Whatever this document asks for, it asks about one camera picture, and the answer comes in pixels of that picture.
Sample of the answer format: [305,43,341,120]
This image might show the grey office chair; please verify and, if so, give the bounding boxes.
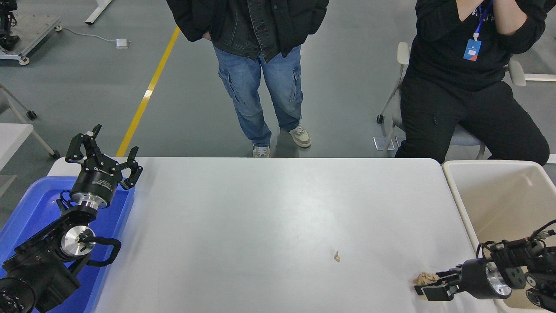
[376,41,527,160]

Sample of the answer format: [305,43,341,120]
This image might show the grey wheeled platform cart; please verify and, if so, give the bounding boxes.
[0,14,63,66]

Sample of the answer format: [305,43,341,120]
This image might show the large pale plastic bin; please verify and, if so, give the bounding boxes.
[442,160,556,313]

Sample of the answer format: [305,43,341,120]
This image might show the white floor cable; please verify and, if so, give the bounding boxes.
[61,27,118,44]

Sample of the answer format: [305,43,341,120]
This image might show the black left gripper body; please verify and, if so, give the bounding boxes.
[69,157,119,205]

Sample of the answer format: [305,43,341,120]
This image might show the blue lanyard badge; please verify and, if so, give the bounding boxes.
[463,0,493,61]

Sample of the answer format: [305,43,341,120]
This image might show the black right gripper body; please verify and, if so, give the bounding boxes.
[460,258,494,300]

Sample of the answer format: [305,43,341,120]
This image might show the black machine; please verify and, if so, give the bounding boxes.
[0,0,20,51]

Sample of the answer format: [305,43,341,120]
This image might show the blue plastic tray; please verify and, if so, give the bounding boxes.
[0,176,136,313]

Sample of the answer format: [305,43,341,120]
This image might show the white wheeled folding table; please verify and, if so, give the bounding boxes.
[0,83,60,171]

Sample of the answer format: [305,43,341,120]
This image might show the standing person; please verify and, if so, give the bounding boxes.
[166,0,330,158]

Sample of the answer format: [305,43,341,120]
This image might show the tan paper ball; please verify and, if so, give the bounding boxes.
[412,272,440,288]

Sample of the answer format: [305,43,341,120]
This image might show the seated person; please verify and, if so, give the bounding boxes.
[394,0,550,166]

